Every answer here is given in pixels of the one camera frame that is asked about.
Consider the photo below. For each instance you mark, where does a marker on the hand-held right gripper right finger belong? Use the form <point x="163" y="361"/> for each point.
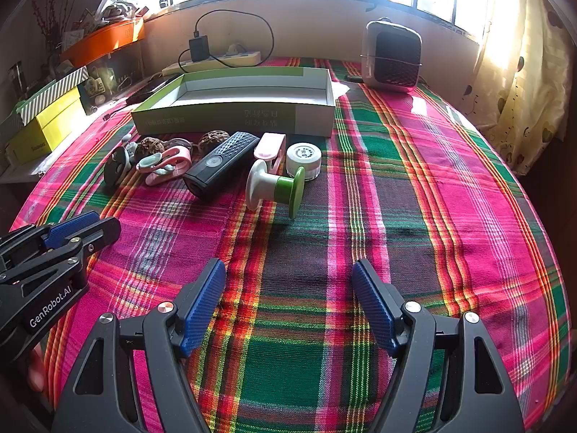
<point x="372" y="302"/>

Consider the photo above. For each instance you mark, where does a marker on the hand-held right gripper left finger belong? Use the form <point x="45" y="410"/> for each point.
<point x="205" y="306"/>

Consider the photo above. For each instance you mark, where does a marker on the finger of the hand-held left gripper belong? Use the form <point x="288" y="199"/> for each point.
<point x="106" y="230"/>
<point x="72" y="228"/>

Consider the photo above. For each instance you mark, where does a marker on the black round key fob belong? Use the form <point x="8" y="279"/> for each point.
<point x="116" y="167"/>

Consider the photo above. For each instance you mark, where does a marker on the small white clear hook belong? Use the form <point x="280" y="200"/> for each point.
<point x="130" y="146"/>

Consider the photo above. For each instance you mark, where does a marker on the brown walnut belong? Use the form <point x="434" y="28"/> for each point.
<point x="148" y="149"/>
<point x="212" y="142"/>

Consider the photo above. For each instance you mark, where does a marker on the pink plastic clip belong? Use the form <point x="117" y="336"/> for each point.
<point x="173" y="164"/>

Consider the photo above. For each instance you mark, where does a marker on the black rectangular handheld device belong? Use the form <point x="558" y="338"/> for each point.
<point x="216" y="167"/>

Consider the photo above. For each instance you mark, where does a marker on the white green plastic spool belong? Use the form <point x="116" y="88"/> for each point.
<point x="275" y="187"/>

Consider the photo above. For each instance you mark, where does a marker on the white round jar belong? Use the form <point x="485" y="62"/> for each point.
<point x="303" y="153"/>

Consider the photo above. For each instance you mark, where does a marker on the shallow green white cardboard box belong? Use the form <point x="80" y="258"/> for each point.
<point x="234" y="119"/>

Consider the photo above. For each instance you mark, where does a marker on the pink white plastic case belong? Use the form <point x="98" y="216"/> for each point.
<point x="270" y="144"/>

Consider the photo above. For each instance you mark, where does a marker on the pink green plaid blanket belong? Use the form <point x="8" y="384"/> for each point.
<point x="360" y="198"/>

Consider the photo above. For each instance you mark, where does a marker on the yellow box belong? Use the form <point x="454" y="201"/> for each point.
<point x="49" y="121"/>

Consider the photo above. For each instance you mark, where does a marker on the striped box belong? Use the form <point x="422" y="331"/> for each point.
<point x="54" y="88"/>

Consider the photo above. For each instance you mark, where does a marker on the black smartphone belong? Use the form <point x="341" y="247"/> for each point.
<point x="148" y="90"/>

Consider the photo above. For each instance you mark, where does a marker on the glass case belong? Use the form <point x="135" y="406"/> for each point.
<point x="112" y="81"/>

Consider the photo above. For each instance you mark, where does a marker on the orange plastic tray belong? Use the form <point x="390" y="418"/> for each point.
<point x="103" y="40"/>

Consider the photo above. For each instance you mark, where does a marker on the black charger adapter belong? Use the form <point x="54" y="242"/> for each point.
<point x="198" y="49"/>

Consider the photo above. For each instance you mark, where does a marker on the cream power strip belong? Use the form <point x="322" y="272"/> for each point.
<point x="234" y="58"/>

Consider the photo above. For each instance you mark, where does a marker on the white paper sheet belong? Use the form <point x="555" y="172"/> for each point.
<point x="338" y="89"/>

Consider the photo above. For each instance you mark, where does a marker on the white plug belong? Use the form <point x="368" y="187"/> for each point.
<point x="234" y="48"/>

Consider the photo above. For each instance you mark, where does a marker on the small black cylinder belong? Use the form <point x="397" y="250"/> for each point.
<point x="354" y="78"/>

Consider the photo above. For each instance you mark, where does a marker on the pile of plastic bags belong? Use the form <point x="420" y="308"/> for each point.
<point x="112" y="4"/>

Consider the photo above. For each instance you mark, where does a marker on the grey portable space heater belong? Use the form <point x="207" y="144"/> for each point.
<point x="396" y="63"/>

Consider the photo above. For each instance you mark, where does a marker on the cream dotted curtain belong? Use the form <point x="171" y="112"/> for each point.
<point x="527" y="99"/>

